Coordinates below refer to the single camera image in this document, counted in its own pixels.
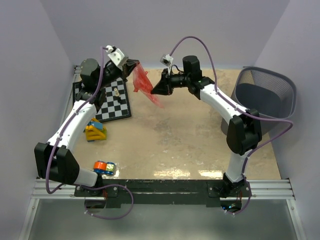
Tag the black chess piece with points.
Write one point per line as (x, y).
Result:
(120, 100)

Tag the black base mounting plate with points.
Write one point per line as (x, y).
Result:
(208, 192)

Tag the yellow blue toy blocks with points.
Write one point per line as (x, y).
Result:
(95, 131)

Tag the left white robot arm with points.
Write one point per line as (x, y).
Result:
(54, 158)

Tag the beige chess piece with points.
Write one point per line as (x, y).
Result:
(116, 92)

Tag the orange tape roll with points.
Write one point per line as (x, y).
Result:
(100, 167)

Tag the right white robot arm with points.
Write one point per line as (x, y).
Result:
(244, 129)

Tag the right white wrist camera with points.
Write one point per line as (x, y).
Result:
(167, 60)

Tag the grey mesh trash bin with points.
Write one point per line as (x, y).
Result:
(272, 94)

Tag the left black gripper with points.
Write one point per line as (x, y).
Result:
(127, 69)

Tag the red plastic trash bag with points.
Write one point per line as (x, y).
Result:
(141, 83)

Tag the black white chessboard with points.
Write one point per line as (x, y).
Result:
(111, 110)

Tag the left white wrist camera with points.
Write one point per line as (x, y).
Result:
(117, 56)

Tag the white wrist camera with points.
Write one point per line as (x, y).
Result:
(117, 56)
(167, 60)

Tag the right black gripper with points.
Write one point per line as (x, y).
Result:
(165, 87)

